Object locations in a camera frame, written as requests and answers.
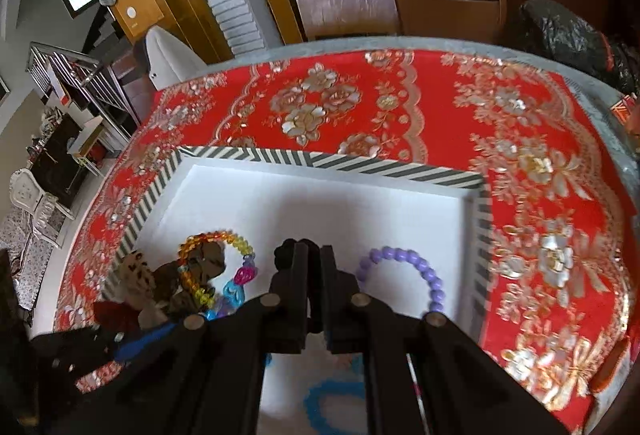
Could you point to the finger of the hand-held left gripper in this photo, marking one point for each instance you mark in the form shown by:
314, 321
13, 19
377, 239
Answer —
142, 343

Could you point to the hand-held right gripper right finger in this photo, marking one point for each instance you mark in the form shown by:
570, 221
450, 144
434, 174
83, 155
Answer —
332, 310

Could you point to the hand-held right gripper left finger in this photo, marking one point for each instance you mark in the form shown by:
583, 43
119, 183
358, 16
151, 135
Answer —
295, 300

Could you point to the striped jewelry box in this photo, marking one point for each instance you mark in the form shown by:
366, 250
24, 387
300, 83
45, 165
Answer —
325, 195

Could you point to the red scrunchie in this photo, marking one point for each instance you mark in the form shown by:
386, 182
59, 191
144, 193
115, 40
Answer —
112, 315

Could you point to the light leopard scrunchie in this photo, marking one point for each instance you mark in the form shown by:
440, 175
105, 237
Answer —
130, 272

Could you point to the white ornate chair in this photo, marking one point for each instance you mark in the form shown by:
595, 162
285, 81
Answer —
32, 200

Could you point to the red floral tablecloth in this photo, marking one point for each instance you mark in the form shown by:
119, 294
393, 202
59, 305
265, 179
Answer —
525, 140

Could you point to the metal railing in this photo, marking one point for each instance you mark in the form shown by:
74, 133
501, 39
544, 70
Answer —
85, 85

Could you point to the white plastic chair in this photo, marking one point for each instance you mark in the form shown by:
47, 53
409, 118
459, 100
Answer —
167, 57

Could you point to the red packet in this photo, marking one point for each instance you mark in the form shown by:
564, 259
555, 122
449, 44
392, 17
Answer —
622, 109

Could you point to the black plastic bag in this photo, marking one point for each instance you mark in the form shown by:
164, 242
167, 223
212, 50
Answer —
560, 30

